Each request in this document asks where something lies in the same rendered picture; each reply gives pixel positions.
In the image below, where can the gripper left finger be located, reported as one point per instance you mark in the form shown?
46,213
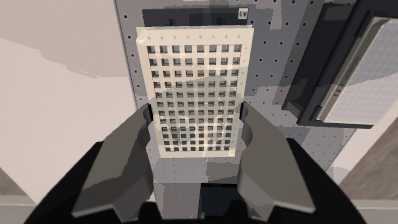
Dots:
108,184

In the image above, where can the cream well plate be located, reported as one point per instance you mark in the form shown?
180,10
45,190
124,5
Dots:
195,80

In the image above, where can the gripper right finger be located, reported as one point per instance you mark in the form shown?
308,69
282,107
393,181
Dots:
280,181

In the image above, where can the dark grey rectangular frame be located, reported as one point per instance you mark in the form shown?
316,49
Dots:
195,17

